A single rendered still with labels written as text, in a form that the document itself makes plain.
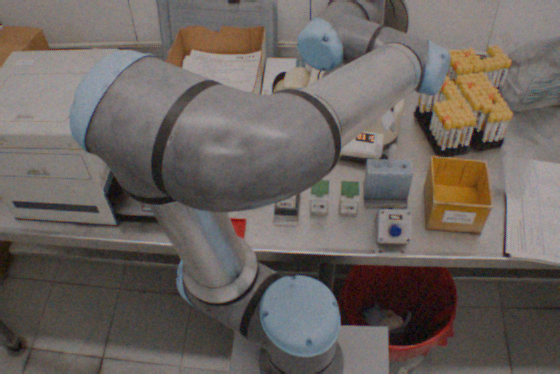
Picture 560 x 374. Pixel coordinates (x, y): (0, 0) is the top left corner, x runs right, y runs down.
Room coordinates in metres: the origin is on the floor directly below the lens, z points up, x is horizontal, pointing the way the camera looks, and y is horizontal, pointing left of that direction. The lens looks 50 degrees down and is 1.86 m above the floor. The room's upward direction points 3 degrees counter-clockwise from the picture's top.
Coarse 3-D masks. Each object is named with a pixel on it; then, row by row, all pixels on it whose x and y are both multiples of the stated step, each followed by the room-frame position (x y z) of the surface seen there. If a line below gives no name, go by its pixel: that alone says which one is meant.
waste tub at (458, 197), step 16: (432, 160) 0.80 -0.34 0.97; (448, 160) 0.80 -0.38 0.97; (464, 160) 0.79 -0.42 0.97; (480, 160) 0.79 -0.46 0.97; (432, 176) 0.75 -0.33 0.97; (448, 176) 0.79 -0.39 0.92; (464, 176) 0.79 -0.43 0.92; (480, 176) 0.78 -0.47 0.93; (432, 192) 0.70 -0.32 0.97; (448, 192) 0.77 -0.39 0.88; (464, 192) 0.77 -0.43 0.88; (480, 192) 0.75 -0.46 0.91; (432, 208) 0.68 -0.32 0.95; (448, 208) 0.67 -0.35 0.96; (464, 208) 0.67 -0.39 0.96; (480, 208) 0.66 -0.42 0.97; (432, 224) 0.68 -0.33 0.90; (448, 224) 0.67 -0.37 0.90; (464, 224) 0.66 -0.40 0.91; (480, 224) 0.66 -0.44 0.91
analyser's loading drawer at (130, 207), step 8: (112, 192) 0.80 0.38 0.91; (120, 192) 0.79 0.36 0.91; (112, 200) 0.77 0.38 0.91; (120, 200) 0.77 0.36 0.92; (128, 200) 0.77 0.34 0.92; (112, 208) 0.75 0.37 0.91; (120, 208) 0.75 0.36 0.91; (128, 208) 0.75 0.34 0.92; (136, 208) 0.75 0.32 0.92; (144, 208) 0.74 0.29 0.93
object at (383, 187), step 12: (372, 168) 0.78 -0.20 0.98; (384, 168) 0.78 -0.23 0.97; (396, 168) 0.77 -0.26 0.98; (408, 168) 0.77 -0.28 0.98; (372, 180) 0.76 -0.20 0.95; (384, 180) 0.76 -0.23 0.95; (396, 180) 0.76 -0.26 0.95; (408, 180) 0.76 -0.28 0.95; (372, 192) 0.76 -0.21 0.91; (384, 192) 0.76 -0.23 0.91; (396, 192) 0.76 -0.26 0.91; (408, 192) 0.76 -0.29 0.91; (372, 204) 0.75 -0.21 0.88; (384, 204) 0.75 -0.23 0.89; (396, 204) 0.75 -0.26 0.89
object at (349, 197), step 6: (342, 186) 0.76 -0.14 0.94; (348, 186) 0.76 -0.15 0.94; (354, 186) 0.76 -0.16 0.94; (342, 192) 0.74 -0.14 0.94; (348, 192) 0.74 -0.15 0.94; (354, 192) 0.74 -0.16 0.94; (342, 198) 0.74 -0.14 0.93; (348, 198) 0.73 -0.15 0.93; (354, 198) 0.73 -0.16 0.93; (342, 204) 0.73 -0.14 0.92; (348, 204) 0.73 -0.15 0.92; (354, 204) 0.73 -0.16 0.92; (342, 210) 0.73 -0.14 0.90; (348, 210) 0.73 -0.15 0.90; (354, 210) 0.73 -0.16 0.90
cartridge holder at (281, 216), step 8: (296, 200) 0.75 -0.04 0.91; (280, 208) 0.73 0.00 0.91; (288, 208) 0.73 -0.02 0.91; (296, 208) 0.73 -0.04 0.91; (280, 216) 0.73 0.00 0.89; (288, 216) 0.73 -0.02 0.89; (296, 216) 0.72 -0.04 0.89; (280, 224) 0.71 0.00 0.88; (288, 224) 0.71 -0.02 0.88; (296, 224) 0.71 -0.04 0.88
